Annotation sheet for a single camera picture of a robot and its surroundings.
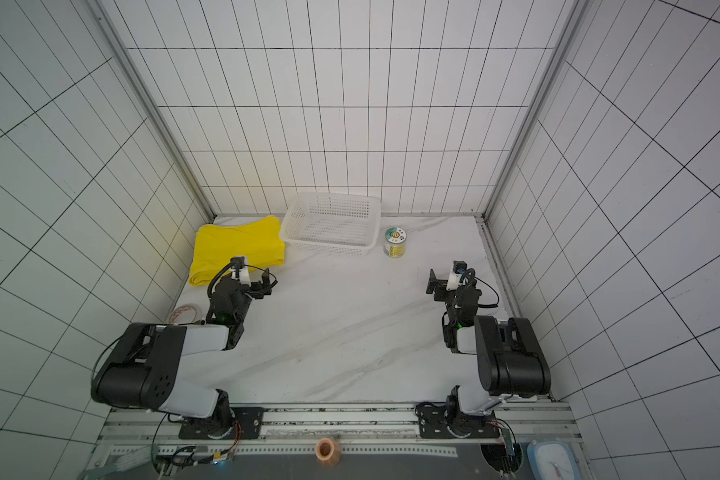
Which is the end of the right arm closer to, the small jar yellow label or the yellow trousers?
the small jar yellow label

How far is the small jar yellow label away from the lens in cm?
104

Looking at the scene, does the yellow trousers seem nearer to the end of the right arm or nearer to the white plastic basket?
the white plastic basket

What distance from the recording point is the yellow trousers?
1.05 metres

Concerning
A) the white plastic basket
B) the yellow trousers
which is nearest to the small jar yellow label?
the white plastic basket

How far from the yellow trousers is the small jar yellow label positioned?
381mm

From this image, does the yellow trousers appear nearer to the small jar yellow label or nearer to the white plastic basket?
the white plastic basket

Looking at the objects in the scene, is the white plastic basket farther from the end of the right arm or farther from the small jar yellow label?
the end of the right arm

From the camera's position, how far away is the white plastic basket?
3.66 ft

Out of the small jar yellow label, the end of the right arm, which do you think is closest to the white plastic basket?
the small jar yellow label

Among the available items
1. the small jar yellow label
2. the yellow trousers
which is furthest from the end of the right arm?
the yellow trousers

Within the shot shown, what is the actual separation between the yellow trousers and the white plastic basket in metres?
0.06

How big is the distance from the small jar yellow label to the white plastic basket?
5 cm
